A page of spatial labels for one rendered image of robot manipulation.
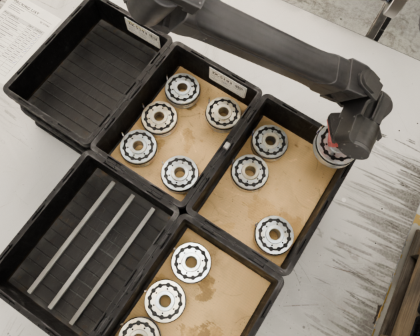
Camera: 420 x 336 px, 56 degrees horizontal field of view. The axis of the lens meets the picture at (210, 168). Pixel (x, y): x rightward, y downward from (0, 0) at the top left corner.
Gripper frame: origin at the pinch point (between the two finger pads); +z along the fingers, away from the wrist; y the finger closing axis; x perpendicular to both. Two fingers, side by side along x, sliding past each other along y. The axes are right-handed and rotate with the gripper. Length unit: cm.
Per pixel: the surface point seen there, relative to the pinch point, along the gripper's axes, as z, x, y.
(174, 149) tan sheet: 23.2, 9.1, -38.8
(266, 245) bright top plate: 19.7, -20.1, -16.1
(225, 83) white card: 17.6, 26.4, -22.9
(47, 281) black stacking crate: 24, -25, -73
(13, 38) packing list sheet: 37, 59, -93
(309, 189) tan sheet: 22.5, -5.4, -1.8
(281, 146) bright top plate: 19.5, 6.8, -8.7
